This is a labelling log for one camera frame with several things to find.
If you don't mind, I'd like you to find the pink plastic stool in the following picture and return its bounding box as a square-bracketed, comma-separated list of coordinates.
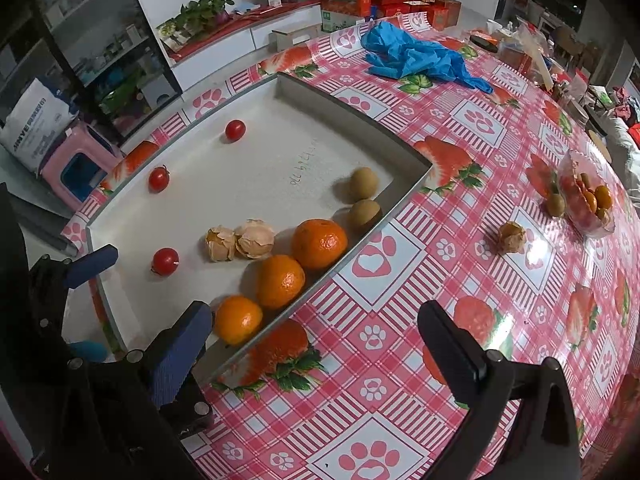
[40, 120, 125, 213]

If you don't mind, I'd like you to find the person's left hand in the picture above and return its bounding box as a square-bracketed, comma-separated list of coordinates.
[69, 341, 109, 362]

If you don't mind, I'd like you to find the glass door cabinet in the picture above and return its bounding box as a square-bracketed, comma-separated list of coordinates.
[30, 0, 183, 146]

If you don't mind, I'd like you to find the clear plastic container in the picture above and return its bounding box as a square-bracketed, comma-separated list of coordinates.
[515, 22, 556, 88]

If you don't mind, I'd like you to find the clear glass bowl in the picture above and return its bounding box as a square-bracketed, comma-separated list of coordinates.
[556, 149, 617, 239]

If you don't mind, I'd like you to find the green potted plant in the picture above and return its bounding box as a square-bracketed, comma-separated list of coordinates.
[156, 0, 237, 53]

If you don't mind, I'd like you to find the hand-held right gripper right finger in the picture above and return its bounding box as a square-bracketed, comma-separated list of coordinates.
[417, 300, 584, 480]

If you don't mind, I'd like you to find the green and white box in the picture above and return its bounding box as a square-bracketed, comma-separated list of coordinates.
[320, 7, 352, 35]

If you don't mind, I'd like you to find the husked physalis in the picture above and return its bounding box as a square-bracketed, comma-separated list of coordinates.
[498, 221, 527, 257]
[234, 218, 277, 260]
[205, 226, 237, 263]

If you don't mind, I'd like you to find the red checked strawberry tablecloth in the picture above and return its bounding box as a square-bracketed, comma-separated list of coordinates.
[60, 10, 640, 480]

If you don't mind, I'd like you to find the heap of blue disposable gloves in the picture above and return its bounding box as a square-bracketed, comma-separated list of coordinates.
[361, 21, 496, 95]

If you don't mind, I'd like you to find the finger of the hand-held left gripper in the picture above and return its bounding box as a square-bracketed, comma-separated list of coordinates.
[28, 244, 120, 332]
[159, 385, 217, 443]

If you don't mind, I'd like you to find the white tray with grey rim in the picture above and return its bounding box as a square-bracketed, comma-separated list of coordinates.
[85, 71, 433, 386]

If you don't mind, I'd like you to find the wooden box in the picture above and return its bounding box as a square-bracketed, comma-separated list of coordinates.
[270, 22, 323, 52]

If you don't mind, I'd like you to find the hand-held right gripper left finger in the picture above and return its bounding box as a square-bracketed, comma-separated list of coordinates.
[50, 301, 215, 480]

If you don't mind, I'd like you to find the white low cabinet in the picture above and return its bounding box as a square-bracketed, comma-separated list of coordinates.
[162, 0, 331, 92]

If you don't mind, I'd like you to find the white printed sack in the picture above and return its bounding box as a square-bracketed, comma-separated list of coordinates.
[0, 77, 78, 177]

